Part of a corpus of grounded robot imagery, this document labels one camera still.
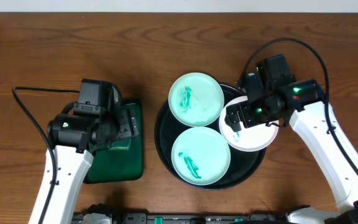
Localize white plate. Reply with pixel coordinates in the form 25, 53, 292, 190
218, 96, 278, 152

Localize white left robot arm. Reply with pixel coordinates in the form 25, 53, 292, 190
29, 78, 139, 223

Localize green sponge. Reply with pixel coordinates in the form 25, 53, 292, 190
109, 138, 132, 151

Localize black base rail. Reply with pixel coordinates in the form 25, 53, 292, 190
71, 203, 289, 224

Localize black rectangular sponge tray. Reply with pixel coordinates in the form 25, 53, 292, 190
83, 99, 143, 184

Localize mint plate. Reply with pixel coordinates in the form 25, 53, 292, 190
171, 127, 231, 186
168, 72, 224, 127

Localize black round tray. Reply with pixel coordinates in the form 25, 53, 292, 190
154, 82, 267, 190

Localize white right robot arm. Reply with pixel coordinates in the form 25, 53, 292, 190
224, 54, 358, 223

